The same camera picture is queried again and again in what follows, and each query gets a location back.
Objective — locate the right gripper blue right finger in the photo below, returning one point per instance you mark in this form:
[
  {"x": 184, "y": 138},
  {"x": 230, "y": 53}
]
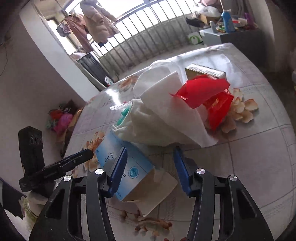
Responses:
[{"x": 240, "y": 217}]

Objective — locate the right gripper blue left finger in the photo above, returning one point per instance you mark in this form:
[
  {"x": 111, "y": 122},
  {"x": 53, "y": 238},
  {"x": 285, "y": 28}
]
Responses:
[{"x": 60, "y": 219}]

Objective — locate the blue white tissue box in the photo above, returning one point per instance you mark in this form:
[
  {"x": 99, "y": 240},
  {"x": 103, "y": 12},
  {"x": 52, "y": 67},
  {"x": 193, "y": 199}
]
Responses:
[{"x": 142, "y": 182}]

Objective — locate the green plastic bag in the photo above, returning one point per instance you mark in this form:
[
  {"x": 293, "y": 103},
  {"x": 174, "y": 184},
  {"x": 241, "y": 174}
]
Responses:
[{"x": 123, "y": 115}]

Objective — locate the red plastic bag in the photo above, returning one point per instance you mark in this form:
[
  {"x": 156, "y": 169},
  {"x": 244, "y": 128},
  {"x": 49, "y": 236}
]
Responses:
[{"x": 210, "y": 92}]

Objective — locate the white paper towel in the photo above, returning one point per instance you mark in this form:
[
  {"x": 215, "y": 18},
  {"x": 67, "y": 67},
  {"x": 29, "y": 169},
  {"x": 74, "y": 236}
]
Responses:
[{"x": 155, "y": 87}]

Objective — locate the floral table cloth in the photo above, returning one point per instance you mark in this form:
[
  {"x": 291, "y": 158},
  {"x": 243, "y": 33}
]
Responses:
[{"x": 260, "y": 153}]

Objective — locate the black plastic crate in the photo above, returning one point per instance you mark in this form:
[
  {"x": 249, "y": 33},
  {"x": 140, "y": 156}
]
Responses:
[{"x": 92, "y": 65}]

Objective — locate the pink hanging garment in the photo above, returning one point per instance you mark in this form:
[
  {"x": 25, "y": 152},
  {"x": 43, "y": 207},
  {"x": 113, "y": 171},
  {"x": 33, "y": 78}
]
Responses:
[{"x": 78, "y": 27}]

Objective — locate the beige hanging jacket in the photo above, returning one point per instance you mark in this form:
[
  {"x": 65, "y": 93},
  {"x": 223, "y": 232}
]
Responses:
[{"x": 100, "y": 22}]

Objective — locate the grey cabinet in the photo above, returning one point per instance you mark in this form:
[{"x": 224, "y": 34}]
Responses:
[{"x": 249, "y": 42}]

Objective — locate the white green paper bag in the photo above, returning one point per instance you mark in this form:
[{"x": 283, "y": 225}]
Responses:
[{"x": 195, "y": 38}]

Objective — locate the metal balcony railing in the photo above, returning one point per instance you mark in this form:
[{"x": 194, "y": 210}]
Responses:
[{"x": 146, "y": 31}]

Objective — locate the blue detergent bottle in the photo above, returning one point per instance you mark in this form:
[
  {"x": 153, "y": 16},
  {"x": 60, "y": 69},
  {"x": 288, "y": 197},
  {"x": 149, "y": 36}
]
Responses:
[{"x": 228, "y": 23}]

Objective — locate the purple cup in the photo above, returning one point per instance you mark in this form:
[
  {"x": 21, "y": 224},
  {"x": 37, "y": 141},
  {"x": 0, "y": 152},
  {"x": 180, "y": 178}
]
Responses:
[{"x": 248, "y": 18}]

